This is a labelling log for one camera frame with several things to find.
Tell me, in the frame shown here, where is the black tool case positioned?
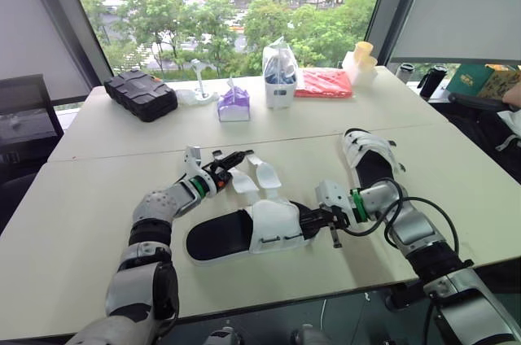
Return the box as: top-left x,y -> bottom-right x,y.
103,69 -> 179,124

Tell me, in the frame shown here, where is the green box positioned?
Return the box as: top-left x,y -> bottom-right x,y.
444,63 -> 496,93

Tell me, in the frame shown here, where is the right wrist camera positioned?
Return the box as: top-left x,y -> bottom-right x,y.
314,180 -> 354,221

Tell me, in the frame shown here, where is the grey drink bottle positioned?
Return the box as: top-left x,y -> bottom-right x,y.
396,63 -> 415,83

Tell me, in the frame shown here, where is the black chair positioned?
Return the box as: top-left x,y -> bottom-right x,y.
0,73 -> 65,187

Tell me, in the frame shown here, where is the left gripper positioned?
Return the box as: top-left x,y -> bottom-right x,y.
205,150 -> 256,196

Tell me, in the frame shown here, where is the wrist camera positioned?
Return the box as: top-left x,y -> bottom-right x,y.
183,145 -> 204,177
314,180 -> 354,221

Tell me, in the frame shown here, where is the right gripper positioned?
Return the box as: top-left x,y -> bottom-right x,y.
299,205 -> 351,241

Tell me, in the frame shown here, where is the clear plastic bag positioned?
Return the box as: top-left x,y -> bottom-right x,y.
174,88 -> 204,107

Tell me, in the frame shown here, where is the white sandal with black sole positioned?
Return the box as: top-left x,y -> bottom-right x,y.
185,150 -> 319,268
339,128 -> 408,199

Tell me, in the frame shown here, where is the white hook stand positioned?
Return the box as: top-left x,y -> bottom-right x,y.
190,58 -> 220,103

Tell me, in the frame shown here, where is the black drink bottle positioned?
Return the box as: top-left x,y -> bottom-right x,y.
418,64 -> 449,98

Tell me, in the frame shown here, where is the red mesh pouch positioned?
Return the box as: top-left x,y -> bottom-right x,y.
293,68 -> 355,99

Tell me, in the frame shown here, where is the purple tissue pack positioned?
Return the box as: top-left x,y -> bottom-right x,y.
216,75 -> 251,124

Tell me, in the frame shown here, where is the person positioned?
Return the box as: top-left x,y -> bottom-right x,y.
441,83 -> 521,186

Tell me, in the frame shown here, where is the white tub with plastic bag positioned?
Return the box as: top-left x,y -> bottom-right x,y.
261,35 -> 301,110

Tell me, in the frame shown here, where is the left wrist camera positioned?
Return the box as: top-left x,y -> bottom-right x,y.
183,145 -> 204,177

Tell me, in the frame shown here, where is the patterned brown box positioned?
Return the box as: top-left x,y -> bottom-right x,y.
475,69 -> 521,101

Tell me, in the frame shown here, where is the stack of pale yellow cups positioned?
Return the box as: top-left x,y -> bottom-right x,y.
340,41 -> 380,86

